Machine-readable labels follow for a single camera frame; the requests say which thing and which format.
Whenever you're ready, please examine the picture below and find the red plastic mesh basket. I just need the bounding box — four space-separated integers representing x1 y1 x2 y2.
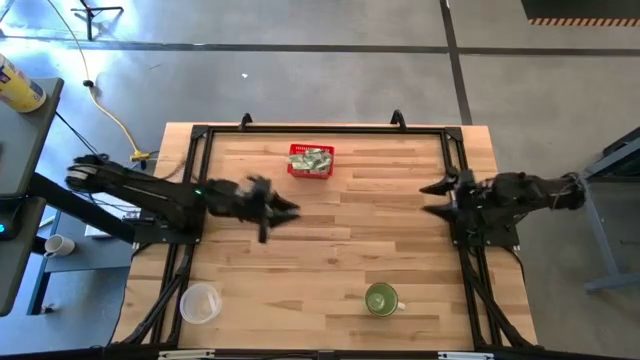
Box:
286 143 336 180

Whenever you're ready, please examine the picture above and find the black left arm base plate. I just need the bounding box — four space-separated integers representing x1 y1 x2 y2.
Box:
132 219 205 246

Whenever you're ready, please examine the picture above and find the white mug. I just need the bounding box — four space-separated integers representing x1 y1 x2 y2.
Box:
43 233 77 259

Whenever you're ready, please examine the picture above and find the grey side desk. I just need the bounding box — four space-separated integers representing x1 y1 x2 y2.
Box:
0 77 66 199

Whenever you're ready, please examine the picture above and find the black diagonal support beam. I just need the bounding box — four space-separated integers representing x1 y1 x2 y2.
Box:
27 172 141 246

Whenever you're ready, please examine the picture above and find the black mat with hazard stripe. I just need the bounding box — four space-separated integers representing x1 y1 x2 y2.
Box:
520 0 640 28

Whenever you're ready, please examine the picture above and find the grey blue table frame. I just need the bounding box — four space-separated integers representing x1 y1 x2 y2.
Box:
551 127 640 294

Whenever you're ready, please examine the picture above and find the yellow extension cable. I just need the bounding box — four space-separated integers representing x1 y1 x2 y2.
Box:
46 0 152 162

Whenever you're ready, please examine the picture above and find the black tripod stand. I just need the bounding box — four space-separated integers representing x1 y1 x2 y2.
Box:
69 0 125 43

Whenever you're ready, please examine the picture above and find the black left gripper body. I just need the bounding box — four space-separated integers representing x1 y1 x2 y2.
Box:
204 174 275 227

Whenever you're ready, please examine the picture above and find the black aluminium table frame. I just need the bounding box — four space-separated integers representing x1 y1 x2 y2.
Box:
112 109 539 360

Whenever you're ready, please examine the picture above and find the clear plastic round container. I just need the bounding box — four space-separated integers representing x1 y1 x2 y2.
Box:
178 281 223 326

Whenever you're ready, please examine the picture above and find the blue grey low shelf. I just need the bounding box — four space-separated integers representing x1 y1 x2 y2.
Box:
27 209 135 316

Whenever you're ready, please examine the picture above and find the yellow wipes canister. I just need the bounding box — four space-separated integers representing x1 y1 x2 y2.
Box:
0 52 48 114

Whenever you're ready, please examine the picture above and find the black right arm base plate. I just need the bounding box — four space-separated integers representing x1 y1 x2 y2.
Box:
447 219 522 249

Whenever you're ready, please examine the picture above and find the green ceramic mug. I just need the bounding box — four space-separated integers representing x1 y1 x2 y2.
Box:
364 281 407 318

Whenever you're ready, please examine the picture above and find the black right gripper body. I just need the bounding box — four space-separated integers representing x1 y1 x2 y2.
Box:
452 169 496 232

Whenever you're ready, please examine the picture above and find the dark grey desk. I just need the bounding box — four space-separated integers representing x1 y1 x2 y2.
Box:
0 197 47 317

